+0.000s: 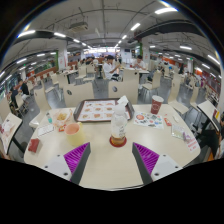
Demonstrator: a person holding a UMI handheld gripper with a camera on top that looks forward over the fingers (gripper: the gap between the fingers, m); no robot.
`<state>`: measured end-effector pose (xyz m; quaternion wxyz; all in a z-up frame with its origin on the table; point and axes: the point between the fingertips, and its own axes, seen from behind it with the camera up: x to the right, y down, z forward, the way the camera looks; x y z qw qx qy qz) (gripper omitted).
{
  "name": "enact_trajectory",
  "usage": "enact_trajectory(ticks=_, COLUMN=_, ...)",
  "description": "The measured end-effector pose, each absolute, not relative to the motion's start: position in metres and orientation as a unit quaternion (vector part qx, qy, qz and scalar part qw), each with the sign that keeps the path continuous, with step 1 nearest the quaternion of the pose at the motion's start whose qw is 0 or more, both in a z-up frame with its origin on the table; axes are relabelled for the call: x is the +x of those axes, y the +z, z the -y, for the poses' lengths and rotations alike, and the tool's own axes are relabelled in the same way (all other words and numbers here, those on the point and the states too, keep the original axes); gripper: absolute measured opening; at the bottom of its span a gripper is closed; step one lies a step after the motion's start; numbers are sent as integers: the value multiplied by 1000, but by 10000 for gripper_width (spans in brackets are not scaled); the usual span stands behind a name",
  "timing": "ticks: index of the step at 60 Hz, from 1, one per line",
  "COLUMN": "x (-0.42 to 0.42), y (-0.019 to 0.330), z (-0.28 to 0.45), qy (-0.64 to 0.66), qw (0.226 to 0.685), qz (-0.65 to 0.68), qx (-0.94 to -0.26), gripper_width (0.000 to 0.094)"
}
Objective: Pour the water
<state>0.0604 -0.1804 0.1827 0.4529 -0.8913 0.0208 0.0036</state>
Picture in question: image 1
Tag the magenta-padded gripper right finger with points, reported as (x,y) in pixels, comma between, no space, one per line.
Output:
(146,158)

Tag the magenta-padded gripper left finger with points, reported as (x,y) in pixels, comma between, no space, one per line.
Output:
(78,158)

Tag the clear white-capped drink bottle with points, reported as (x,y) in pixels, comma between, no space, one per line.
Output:
(119,125)

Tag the red sauce packet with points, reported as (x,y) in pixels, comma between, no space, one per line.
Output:
(167,121)
(61,128)

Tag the flat round red coaster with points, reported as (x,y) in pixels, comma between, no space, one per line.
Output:
(113,144)

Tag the colourful printed flyer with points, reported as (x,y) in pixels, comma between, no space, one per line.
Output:
(148,120)

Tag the clear plastic packet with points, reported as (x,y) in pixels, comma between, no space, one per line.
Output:
(179,132)

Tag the white printed leaflet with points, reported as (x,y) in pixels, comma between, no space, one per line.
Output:
(45,130)

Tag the red paper carton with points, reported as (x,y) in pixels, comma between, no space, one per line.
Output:
(33,145)

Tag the dark food tray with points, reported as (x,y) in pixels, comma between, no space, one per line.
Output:
(96,111)

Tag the red paper cup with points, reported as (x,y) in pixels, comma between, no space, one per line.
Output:
(156,106)

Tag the white crumpled napkin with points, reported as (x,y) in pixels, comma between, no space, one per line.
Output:
(122,100)

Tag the group of beige chairs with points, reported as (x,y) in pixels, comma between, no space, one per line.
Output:
(78,94)

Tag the neighbouring beige table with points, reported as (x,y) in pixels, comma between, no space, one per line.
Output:
(207,110)
(10,128)

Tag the person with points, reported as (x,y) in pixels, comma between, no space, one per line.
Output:
(14,96)
(140,63)
(24,89)
(108,68)

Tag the ceiling air conditioner unit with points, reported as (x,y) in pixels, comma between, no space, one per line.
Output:
(78,26)

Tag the group of ceiling lights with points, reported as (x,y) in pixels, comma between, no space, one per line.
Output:
(26,33)

